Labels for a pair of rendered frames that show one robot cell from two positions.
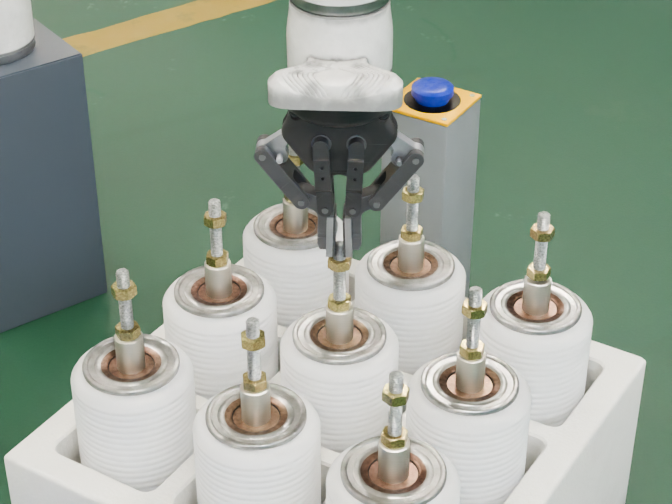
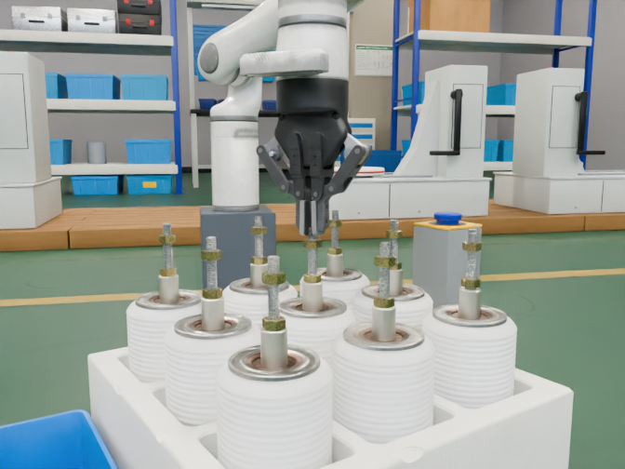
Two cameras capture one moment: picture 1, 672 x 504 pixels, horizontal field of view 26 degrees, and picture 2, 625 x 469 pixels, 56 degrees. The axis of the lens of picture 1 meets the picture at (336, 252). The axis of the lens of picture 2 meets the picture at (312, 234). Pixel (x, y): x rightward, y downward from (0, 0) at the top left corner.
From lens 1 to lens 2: 0.69 m
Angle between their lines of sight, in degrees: 33
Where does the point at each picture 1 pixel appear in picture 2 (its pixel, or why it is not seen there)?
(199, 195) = not seen: hidden behind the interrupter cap
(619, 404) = (538, 412)
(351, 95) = (286, 59)
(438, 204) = (444, 289)
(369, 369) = (318, 324)
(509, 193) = (541, 362)
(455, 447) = (353, 377)
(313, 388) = not seen: hidden behind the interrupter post
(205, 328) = (234, 298)
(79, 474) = (115, 368)
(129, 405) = (146, 314)
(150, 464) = (156, 368)
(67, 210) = not seen: hidden behind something
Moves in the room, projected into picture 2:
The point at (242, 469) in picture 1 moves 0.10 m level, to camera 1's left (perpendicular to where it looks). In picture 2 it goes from (177, 350) to (94, 336)
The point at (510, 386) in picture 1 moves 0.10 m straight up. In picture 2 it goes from (414, 341) to (417, 231)
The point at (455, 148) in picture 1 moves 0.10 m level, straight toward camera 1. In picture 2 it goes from (457, 251) to (434, 263)
